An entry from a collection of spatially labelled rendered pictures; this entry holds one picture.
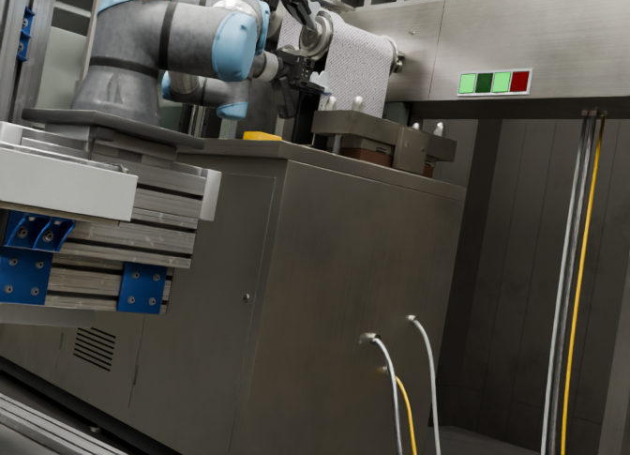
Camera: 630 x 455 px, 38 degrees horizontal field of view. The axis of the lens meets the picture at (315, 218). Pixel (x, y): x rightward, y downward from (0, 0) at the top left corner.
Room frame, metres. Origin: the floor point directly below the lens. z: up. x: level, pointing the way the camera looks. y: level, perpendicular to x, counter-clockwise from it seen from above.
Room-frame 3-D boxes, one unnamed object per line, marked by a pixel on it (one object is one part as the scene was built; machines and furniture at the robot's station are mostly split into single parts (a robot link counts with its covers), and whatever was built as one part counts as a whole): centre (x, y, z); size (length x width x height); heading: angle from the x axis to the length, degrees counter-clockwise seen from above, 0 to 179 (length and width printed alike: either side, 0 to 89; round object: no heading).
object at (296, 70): (2.43, 0.13, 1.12); 0.12 x 0.08 x 0.09; 129
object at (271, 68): (2.39, 0.20, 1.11); 0.08 x 0.05 x 0.08; 39
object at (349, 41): (2.73, 0.07, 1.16); 0.39 x 0.23 x 0.51; 39
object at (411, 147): (2.46, -0.23, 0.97); 0.10 x 0.03 x 0.11; 129
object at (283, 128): (2.56, 0.14, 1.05); 0.06 x 0.05 x 0.31; 129
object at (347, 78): (2.59, -0.05, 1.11); 0.23 x 0.01 x 0.18; 129
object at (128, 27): (1.55, 0.35, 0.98); 0.13 x 0.12 x 0.14; 92
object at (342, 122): (2.52, -0.16, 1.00); 0.40 x 0.16 x 0.06; 129
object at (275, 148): (3.30, 0.65, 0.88); 2.52 x 0.66 x 0.04; 39
